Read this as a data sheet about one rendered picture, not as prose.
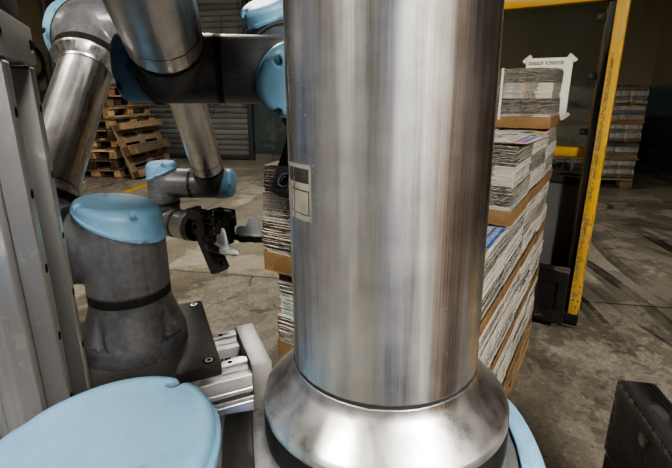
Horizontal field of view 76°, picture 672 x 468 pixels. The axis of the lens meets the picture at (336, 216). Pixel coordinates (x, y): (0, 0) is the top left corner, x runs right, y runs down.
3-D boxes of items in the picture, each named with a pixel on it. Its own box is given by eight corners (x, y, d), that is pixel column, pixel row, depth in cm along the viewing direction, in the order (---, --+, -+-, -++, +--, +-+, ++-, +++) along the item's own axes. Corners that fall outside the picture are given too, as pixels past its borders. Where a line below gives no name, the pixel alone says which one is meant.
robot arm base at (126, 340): (76, 382, 59) (64, 316, 56) (87, 329, 72) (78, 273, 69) (193, 356, 65) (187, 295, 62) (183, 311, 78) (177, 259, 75)
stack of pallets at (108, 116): (116, 164, 770) (105, 87, 735) (166, 165, 760) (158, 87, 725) (62, 177, 642) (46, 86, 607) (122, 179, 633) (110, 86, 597)
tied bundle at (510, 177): (386, 210, 140) (388, 138, 134) (420, 193, 164) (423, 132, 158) (509, 229, 121) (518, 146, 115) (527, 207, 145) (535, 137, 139)
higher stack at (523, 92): (434, 348, 211) (453, 69, 177) (453, 322, 236) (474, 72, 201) (518, 374, 192) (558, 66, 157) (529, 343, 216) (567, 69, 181)
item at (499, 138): (398, 139, 133) (399, 136, 133) (431, 133, 156) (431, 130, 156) (527, 147, 114) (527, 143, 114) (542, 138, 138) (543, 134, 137)
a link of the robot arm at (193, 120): (196, -14, 81) (240, 179, 117) (137, -14, 81) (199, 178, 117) (180, 13, 73) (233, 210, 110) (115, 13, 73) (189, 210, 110)
